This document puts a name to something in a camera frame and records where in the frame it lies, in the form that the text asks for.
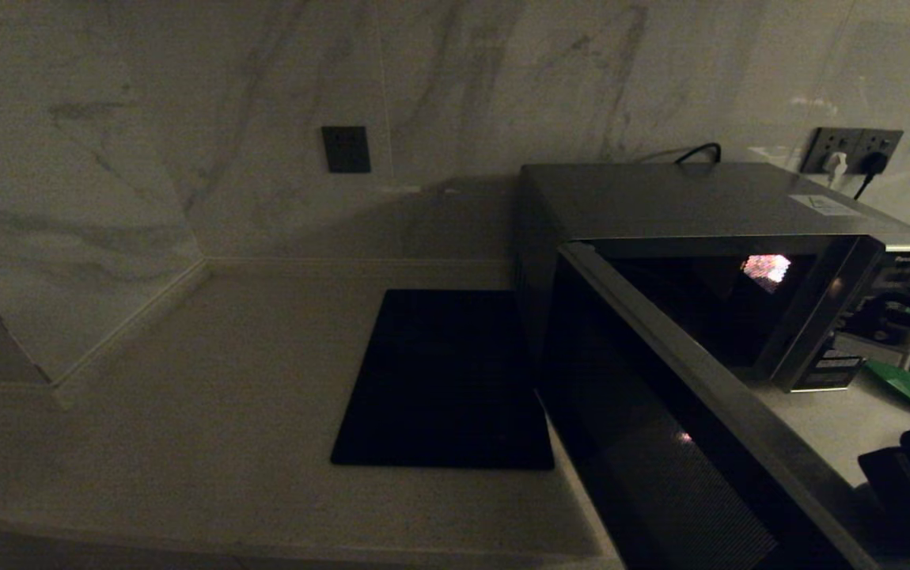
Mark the black power plug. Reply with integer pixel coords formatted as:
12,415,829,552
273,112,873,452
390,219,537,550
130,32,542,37
855,150,892,200

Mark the black glass induction cooktop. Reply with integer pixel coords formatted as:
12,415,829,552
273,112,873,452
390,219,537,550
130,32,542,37
331,289,556,471

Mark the grey double wall outlet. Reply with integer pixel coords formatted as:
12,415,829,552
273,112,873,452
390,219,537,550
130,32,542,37
800,127,904,175

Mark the black blank wall panel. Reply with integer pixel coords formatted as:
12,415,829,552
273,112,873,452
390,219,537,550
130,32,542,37
321,126,372,174

